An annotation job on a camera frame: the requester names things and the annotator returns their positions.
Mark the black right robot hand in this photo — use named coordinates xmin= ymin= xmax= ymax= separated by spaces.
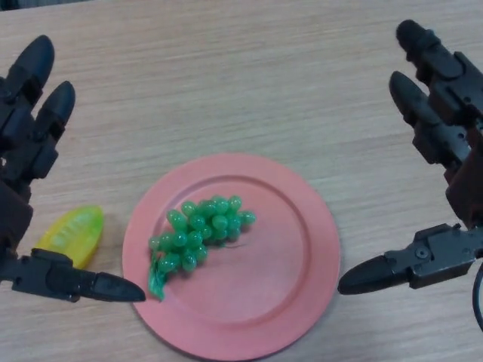
xmin=337 ymin=20 xmax=483 ymax=296

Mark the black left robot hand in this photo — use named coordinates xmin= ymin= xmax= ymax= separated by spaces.
xmin=0 ymin=35 xmax=147 ymax=304

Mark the green plastic grape bunch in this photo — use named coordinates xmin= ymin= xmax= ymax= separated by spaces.
xmin=148 ymin=195 xmax=257 ymax=302

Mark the pink round plate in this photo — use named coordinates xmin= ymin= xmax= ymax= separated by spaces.
xmin=122 ymin=152 xmax=342 ymax=361

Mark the yellow plastic starfruit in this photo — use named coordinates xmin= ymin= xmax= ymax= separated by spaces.
xmin=33 ymin=205 xmax=105 ymax=270

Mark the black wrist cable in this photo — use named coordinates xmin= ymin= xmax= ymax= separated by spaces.
xmin=471 ymin=258 xmax=483 ymax=321

